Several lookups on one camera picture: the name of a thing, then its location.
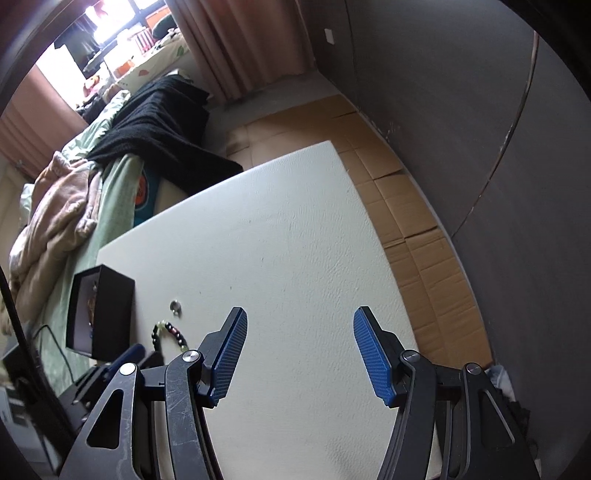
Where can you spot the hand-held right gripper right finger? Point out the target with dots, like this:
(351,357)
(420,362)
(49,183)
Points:
(371,350)

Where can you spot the printed windowsill cloth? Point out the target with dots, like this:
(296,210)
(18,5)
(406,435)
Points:
(157,60)

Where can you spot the black knitted cloth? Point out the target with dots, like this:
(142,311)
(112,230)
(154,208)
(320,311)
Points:
(161,134)

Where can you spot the pile of beaded jewelry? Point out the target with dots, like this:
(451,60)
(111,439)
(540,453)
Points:
(92,307)

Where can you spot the flattened cardboard sheets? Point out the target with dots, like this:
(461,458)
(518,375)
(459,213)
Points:
(415,221)

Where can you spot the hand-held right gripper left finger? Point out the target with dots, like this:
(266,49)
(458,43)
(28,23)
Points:
(228,350)

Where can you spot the white wall socket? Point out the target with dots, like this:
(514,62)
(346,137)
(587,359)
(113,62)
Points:
(329,36)

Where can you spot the pink fleece blanket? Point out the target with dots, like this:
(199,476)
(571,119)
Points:
(55,217)

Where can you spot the printed mattress side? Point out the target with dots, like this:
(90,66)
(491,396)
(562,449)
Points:
(147,198)

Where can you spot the beige padded headboard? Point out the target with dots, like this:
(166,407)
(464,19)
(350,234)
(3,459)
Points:
(11,207)

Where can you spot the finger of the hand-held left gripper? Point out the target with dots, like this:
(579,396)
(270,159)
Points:
(131,353)

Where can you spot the black cushion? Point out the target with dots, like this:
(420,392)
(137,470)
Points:
(162,30)

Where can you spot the black cardboard box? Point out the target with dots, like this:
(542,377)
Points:
(115,314)

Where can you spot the bed with green sheet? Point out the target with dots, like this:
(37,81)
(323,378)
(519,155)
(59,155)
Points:
(111,198)

